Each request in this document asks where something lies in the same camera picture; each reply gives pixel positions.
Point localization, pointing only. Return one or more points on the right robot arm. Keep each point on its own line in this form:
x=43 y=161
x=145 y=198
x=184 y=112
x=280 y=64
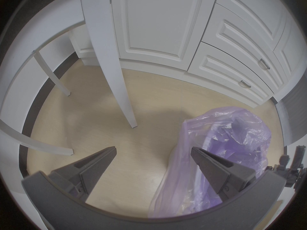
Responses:
x=299 y=157

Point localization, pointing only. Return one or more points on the white wardrobe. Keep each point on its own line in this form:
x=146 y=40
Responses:
x=156 y=20

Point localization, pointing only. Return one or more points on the grey padded white chair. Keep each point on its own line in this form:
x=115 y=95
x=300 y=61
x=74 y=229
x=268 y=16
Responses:
x=105 y=32

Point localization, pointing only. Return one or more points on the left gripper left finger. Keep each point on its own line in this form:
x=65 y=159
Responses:
x=93 y=171

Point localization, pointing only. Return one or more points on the purple plastic bag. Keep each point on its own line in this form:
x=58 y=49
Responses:
x=239 y=138

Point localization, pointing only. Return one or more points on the grey curtain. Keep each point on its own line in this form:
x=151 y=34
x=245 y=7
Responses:
x=295 y=118

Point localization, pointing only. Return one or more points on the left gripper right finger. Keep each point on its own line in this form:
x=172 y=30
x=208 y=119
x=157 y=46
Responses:
x=220 y=176

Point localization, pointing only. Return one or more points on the grey trash bin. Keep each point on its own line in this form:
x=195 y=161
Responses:
x=191 y=188

